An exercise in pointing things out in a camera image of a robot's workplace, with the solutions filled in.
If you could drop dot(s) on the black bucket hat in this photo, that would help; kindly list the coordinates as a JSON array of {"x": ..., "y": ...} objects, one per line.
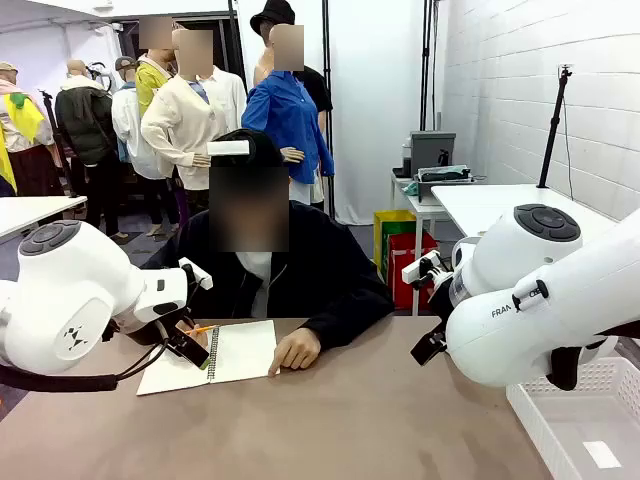
[{"x": 272, "y": 15}]

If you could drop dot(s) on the grey tray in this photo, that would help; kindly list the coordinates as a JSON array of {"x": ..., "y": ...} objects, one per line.
[{"x": 442, "y": 175}]

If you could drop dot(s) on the person's left forearm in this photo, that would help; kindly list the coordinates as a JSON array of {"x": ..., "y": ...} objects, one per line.
[{"x": 350, "y": 312}]

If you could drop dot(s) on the black baseball cap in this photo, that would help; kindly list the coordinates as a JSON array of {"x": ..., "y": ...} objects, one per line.
[{"x": 260, "y": 150}]

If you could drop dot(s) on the mannequin in yellow shirt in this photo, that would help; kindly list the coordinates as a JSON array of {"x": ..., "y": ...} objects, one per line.
[{"x": 147, "y": 85}]

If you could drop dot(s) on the person in black jacket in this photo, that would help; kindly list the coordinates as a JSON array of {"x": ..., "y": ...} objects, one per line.
[{"x": 325, "y": 280}]

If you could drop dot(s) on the large white table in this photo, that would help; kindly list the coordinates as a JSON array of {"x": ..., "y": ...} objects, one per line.
[{"x": 480, "y": 205}]

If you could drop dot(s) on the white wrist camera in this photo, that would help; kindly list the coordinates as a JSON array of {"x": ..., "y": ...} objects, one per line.
[
  {"x": 197, "y": 274},
  {"x": 417, "y": 270}
]

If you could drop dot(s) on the white head-mounted camera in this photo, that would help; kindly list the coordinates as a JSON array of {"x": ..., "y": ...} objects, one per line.
[{"x": 227, "y": 148}]

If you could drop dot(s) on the small white side table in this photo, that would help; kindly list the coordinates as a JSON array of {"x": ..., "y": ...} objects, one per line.
[{"x": 407, "y": 200}]

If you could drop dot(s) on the red shopping bag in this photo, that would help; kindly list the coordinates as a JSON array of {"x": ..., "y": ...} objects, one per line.
[{"x": 405, "y": 280}]

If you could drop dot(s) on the mannequin in dark green jacket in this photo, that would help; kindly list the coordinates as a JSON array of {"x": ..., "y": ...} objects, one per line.
[{"x": 82, "y": 120}]

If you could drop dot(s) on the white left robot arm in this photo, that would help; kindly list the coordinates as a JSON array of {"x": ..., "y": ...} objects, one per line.
[{"x": 75, "y": 280}]

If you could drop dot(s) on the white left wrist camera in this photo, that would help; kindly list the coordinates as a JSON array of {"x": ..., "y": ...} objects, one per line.
[{"x": 197, "y": 274}]

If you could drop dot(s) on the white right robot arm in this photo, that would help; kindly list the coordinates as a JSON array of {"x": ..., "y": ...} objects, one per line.
[{"x": 525, "y": 345}]

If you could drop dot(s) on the tall black tripod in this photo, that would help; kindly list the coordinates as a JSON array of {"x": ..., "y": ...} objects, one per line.
[{"x": 552, "y": 135}]

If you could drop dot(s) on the mannequin in cream cardigan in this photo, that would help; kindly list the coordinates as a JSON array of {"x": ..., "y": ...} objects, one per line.
[{"x": 180, "y": 120}]

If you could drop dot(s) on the thin black tripod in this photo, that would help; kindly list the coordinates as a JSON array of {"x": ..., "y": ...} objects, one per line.
[{"x": 57, "y": 140}]

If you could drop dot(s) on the white table with white legs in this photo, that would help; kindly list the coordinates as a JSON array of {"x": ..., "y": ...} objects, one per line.
[{"x": 35, "y": 212}]

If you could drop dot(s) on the person's left hand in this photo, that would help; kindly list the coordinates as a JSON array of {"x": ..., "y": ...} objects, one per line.
[{"x": 297, "y": 350}]

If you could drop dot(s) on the grey box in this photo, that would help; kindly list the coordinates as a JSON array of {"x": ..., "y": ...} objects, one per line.
[{"x": 430, "y": 150}]

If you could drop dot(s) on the mannequin in white shirt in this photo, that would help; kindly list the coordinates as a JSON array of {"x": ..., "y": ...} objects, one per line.
[{"x": 130, "y": 130}]

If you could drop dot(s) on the mannequin in blue shirt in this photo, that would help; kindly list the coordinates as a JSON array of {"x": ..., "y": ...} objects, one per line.
[{"x": 285, "y": 120}]

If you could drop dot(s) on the green shopping bag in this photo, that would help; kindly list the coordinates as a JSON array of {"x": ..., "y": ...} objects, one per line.
[{"x": 395, "y": 222}]

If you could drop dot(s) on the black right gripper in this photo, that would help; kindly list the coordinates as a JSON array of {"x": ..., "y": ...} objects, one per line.
[{"x": 441, "y": 297}]

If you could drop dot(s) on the yellow pencil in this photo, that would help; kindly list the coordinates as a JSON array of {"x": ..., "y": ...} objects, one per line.
[{"x": 207, "y": 329}]

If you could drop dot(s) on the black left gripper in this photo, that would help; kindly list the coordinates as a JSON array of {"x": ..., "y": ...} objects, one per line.
[{"x": 191, "y": 290}]

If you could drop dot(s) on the person's right hand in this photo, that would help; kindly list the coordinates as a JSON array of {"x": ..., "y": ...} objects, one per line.
[{"x": 200, "y": 341}]

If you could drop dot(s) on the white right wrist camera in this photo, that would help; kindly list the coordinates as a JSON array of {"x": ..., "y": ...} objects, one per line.
[{"x": 417, "y": 270}]

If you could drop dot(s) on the white spiral notebook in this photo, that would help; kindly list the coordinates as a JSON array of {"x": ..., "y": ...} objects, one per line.
[{"x": 240, "y": 350}]

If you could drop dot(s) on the mannequin with yellow scarf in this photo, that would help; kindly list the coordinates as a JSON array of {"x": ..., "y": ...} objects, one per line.
[{"x": 22, "y": 120}]

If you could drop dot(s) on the white perforated plastic basket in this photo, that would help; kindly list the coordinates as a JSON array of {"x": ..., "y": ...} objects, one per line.
[{"x": 550, "y": 380}]

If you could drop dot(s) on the black light stand pole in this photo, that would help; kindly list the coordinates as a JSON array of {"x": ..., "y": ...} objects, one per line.
[
  {"x": 327, "y": 100},
  {"x": 428, "y": 60}
]

